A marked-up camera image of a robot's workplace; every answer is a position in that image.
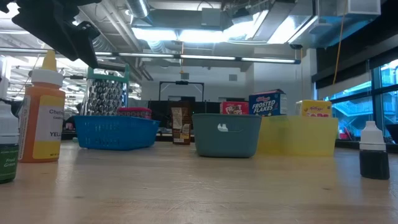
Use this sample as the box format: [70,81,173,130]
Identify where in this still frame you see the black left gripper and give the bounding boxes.
[12,0,101,68]

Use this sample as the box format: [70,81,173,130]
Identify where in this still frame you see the red sprinkles packet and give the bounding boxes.
[117,106,153,120]

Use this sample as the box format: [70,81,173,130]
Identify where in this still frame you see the teal plastic bin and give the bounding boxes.
[192,113,262,159]

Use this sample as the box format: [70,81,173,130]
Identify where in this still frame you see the blue Frosted Flakes cereal box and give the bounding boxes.
[248,88,288,118]

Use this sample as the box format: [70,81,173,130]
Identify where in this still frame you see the steel box grater teal trim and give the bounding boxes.
[72,63,130,143]

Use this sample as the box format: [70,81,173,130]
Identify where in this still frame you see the yellow food colouring squeeze bottle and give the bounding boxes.
[17,49,67,164]

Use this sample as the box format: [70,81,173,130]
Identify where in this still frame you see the blue plastic basket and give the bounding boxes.
[73,115,160,151]

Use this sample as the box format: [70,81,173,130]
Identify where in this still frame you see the black partition panels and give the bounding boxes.
[146,100,221,138]

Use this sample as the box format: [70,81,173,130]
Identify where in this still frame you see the long LED light bar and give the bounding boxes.
[0,47,302,65]

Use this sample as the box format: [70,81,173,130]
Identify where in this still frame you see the brown foil pouch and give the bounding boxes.
[170,101,192,146]

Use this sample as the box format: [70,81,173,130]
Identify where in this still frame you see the green label dropper bottle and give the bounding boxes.
[0,101,20,184]

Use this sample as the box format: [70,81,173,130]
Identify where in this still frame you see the red Froot Loops cereal box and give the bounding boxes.
[220,101,250,115]

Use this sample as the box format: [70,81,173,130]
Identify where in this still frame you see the translucent yellow plastic bin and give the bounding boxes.
[256,115,339,157]

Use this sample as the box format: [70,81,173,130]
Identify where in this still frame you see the yellow Corn Pops cereal box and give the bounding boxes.
[295,99,333,118]

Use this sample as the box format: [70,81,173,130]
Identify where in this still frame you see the wide dark liquid dropper bottle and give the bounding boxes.
[359,120,391,180]

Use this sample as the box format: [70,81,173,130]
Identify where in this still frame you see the black metal gantry frame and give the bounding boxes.
[159,80,205,103]

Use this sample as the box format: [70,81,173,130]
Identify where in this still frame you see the yellow extension cord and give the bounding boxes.
[333,0,348,85]

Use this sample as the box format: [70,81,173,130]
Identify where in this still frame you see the black aluminium table frame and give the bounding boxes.
[337,139,398,155]

